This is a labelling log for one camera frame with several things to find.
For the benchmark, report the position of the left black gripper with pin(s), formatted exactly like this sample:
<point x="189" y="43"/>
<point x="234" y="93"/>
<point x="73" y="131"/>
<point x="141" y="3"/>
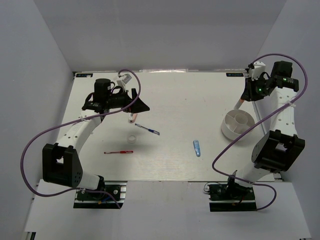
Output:
<point x="137" y="107"/>

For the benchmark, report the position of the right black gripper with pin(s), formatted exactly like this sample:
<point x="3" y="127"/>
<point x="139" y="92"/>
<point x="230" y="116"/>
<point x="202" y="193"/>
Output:
<point x="249" y="94"/>

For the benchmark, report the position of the orange capped highlighter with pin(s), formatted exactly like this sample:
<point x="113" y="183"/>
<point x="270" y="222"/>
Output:
<point x="238" y="104"/>

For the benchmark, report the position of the blue ballpoint pen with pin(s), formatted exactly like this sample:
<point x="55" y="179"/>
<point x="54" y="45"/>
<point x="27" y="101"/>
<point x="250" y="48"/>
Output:
<point x="147" y="129"/>

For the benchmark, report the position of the red ballpoint pen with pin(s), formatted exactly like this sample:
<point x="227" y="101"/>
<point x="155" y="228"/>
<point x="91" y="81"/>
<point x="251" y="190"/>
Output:
<point x="119" y="152"/>

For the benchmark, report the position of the blue correction tape dispenser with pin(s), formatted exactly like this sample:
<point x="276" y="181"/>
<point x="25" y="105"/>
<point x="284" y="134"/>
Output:
<point x="197" y="148"/>

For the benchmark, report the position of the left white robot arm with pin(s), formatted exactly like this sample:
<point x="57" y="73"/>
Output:
<point x="60" y="161"/>

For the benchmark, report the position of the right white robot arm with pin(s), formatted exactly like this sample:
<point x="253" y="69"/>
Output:
<point x="281" y="146"/>

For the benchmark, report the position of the pink correction tape dispenser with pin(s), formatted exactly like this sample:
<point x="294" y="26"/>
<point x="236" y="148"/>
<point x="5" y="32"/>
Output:
<point x="132" y="118"/>

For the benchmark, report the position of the white round divided organizer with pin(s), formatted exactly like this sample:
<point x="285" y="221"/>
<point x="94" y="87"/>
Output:
<point x="235" y="123"/>

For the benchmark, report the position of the white tape roll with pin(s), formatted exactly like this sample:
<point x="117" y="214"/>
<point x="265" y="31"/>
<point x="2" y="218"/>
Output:
<point x="131" y="139"/>

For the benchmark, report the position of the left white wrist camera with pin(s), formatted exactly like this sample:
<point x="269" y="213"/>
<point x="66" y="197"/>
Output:
<point x="122" y="80"/>

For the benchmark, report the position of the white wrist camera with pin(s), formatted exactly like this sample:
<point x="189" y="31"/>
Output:
<point x="255" y="69"/>
<point x="122" y="80"/>

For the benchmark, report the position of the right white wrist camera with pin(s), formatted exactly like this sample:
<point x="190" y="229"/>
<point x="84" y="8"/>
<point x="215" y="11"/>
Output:
<point x="255" y="69"/>

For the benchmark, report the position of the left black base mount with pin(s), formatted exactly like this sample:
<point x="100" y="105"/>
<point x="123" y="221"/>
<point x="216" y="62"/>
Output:
<point x="113" y="197"/>

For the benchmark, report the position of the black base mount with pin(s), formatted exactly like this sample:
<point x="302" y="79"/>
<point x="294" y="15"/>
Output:
<point x="222" y="200"/>
<point x="113" y="197"/>

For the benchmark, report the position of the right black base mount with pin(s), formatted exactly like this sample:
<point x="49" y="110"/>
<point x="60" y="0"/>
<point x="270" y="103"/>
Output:
<point x="222" y="200"/>

